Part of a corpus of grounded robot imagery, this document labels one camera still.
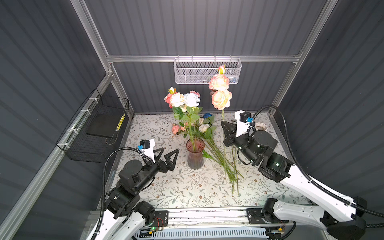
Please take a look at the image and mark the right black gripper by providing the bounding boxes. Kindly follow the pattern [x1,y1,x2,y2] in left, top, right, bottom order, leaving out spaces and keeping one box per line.
[221,119,258,165]

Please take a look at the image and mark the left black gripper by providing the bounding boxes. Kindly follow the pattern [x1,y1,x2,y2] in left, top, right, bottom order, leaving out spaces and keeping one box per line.
[133,146,177,194]

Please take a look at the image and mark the white rose stem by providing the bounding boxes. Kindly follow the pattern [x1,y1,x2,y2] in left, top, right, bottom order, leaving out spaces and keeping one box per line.
[164,87,202,151]

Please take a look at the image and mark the peach rose stem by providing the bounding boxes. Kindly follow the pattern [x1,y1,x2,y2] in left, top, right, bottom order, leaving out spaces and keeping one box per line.
[209,65,234,182]

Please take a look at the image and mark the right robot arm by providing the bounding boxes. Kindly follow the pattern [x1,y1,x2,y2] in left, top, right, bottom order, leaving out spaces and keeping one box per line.
[221,121,367,240]

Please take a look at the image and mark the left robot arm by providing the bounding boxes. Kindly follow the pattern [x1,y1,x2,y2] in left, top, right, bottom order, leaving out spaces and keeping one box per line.
[87,147,180,240]

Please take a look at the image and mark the pink glass vase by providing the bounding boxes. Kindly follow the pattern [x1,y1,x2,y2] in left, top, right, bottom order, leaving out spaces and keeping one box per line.
[186,138,205,170]

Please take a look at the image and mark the white ribbed ceramic vase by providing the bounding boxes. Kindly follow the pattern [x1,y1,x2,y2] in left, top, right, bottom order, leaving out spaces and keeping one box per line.
[255,123,268,131]

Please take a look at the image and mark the bunch of artificial flowers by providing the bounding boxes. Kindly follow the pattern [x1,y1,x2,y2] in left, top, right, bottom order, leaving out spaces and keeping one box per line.
[171,112,244,196]

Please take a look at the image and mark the floral table mat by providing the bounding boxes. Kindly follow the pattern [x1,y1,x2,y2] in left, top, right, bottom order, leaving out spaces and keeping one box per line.
[125,114,308,209]

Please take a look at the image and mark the items in white basket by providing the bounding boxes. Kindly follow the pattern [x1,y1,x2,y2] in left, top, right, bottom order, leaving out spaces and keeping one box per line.
[194,75,239,84]

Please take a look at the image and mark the black flat pad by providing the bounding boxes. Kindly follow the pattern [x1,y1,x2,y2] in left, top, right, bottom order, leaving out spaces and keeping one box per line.
[86,114,122,138]

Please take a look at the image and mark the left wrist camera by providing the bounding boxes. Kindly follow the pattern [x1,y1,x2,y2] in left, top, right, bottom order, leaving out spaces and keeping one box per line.
[138,139,156,163]

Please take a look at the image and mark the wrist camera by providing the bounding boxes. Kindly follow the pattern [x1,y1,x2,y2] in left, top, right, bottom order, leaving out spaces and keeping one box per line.
[235,111,254,137]
[138,139,156,163]

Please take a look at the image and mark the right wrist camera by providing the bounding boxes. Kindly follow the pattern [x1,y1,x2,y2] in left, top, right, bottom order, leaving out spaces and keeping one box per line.
[235,111,254,137]

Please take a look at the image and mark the white wire basket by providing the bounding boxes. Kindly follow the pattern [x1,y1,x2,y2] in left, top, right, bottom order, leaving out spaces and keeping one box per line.
[173,57,243,85]

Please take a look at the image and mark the black wire basket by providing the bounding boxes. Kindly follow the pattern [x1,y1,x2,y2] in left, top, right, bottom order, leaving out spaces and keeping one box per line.
[57,91,130,163]

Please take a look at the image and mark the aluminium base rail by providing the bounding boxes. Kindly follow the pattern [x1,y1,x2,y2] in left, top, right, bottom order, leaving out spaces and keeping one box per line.
[89,206,331,240]

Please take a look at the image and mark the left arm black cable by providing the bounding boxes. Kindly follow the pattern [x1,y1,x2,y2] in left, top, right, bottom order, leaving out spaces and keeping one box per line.
[89,146,155,240]

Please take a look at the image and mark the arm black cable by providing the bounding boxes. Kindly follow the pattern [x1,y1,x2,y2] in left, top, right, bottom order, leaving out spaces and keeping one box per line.
[251,104,384,229]
[89,146,155,240]

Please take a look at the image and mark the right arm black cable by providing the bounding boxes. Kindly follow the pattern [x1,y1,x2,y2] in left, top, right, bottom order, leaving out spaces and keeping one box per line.
[251,104,384,229]

